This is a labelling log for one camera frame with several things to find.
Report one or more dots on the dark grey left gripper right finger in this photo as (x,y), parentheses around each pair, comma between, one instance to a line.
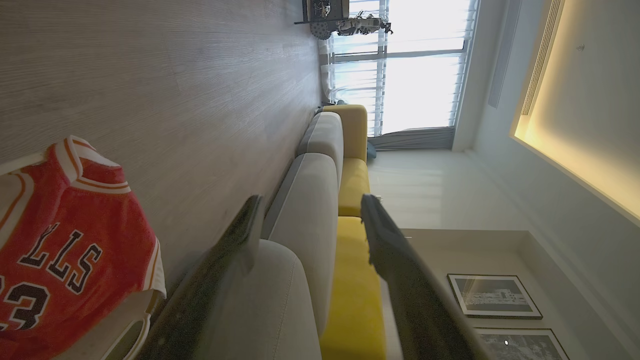
(415,305)

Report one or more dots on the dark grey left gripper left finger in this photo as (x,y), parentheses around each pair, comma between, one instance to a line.
(215,280)

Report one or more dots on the red basketball jersey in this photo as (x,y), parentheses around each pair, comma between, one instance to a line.
(75,240)

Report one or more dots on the yellow sofa back cushion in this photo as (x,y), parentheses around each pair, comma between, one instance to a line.
(354,187)
(355,300)
(354,127)

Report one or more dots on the black framed picture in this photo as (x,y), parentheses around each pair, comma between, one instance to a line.
(522,346)
(495,297)

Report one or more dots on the white plastic laundry basket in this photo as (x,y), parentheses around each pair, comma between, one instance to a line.
(105,330)

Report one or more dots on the blue pillow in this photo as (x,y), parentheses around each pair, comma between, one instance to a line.
(371,150)

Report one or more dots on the grey drape curtain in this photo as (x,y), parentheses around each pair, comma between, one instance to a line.
(415,139)

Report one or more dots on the window with blinds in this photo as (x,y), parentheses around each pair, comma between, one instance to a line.
(420,75)

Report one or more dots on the white sheer curtain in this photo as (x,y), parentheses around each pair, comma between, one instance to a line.
(332,75)

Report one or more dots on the grey ceiling panel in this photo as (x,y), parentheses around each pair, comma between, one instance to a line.
(505,50)

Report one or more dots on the long ceiling air vent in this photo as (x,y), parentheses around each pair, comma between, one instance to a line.
(540,55)

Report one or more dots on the white mechanical robot device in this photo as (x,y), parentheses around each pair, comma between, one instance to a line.
(362,25)

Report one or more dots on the black metal frame table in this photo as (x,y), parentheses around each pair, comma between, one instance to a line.
(330,10)

